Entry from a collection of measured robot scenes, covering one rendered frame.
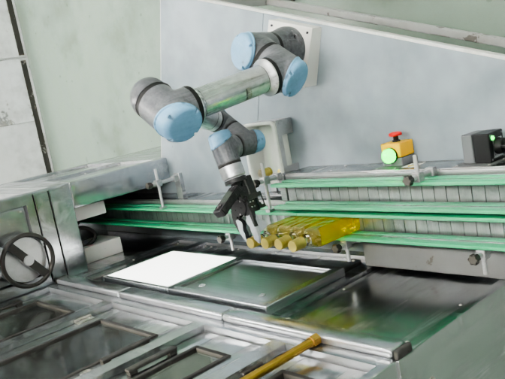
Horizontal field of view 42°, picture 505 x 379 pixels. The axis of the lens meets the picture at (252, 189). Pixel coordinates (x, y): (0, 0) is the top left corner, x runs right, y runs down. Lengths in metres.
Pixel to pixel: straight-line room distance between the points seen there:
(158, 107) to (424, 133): 0.79
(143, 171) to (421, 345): 1.71
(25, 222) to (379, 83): 1.44
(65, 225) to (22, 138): 2.97
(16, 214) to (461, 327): 1.71
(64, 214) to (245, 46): 1.09
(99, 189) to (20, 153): 2.88
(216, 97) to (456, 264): 0.81
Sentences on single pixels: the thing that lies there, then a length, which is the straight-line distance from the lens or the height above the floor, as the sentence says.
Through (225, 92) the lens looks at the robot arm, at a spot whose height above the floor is 1.23.
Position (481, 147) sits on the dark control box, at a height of 0.83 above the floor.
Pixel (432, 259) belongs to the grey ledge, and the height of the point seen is 0.88.
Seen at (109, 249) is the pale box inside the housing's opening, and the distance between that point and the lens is 2.96.
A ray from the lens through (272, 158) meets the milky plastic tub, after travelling 2.41.
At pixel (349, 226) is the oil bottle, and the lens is 2.02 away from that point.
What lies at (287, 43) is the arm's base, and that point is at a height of 0.87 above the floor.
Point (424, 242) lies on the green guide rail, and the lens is 1.84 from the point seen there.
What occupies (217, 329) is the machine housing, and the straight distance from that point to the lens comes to 1.81.
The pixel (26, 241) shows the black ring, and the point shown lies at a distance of 2.65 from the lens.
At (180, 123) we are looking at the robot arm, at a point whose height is 1.40.
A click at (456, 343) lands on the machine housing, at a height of 1.15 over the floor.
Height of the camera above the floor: 2.42
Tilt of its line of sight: 41 degrees down
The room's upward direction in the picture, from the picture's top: 108 degrees counter-clockwise
